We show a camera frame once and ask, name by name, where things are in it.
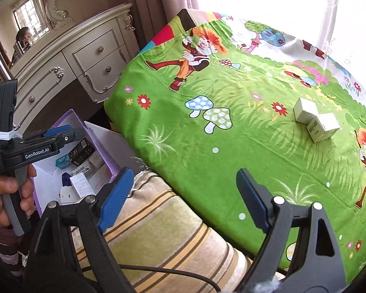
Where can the green toothpaste box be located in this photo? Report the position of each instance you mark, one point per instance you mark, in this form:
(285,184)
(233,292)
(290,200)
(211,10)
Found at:
(62,161)

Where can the green cartoon printed blanket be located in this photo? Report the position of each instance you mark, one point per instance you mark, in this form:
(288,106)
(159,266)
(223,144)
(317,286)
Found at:
(247,146)

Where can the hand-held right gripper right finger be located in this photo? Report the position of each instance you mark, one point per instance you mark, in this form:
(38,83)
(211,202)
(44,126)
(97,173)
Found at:
(251,201)

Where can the pink brown curtain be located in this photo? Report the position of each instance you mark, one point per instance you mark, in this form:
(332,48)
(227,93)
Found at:
(158,3)

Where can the striped plush cushion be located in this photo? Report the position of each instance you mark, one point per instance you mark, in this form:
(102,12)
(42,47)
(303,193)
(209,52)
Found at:
(158,235)

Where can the dark blue box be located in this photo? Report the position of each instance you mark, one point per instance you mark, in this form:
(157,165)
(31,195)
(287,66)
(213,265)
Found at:
(67,179)

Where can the white lace curtain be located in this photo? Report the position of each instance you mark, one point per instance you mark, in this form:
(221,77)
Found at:
(335,48)

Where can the person's left forearm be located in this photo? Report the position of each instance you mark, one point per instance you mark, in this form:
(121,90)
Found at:
(2,244)

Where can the purple cardboard box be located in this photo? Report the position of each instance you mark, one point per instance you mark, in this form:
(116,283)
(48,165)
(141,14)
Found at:
(43,183)

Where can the white box with barcode label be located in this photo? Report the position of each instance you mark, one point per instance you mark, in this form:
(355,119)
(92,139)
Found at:
(323,126)

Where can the beige printed box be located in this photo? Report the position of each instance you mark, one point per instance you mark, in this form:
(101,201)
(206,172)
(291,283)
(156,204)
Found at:
(96,159)

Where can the black carton with product picture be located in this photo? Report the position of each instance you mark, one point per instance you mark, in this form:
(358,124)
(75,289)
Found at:
(80,151)

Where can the small cream cube box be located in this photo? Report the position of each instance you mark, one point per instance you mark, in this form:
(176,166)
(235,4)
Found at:
(305,110)

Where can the cream carved dresser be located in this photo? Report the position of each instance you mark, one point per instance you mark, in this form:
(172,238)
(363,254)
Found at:
(88,52)

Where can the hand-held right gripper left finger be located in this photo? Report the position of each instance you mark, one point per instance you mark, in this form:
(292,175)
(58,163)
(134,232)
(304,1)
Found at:
(115,195)

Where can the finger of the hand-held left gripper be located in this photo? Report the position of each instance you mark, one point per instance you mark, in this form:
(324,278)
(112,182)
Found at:
(58,130)
(69,139)

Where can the cream framed mirror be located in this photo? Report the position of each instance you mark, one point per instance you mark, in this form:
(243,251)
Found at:
(24,12)

